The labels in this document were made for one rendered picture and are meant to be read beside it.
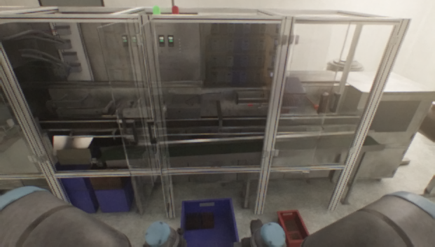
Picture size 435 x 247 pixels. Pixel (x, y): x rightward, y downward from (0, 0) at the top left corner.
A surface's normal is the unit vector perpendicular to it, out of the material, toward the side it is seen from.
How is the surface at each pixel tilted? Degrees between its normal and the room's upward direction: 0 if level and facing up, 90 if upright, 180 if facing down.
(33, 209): 5
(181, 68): 90
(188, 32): 90
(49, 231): 20
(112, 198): 90
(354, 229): 30
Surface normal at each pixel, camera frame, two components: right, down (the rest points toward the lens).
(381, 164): 0.06, 0.47
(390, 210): -0.09, -0.96
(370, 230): -0.29, -0.84
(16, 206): 0.00, -0.86
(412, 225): 0.11, -0.73
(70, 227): 0.51, -0.77
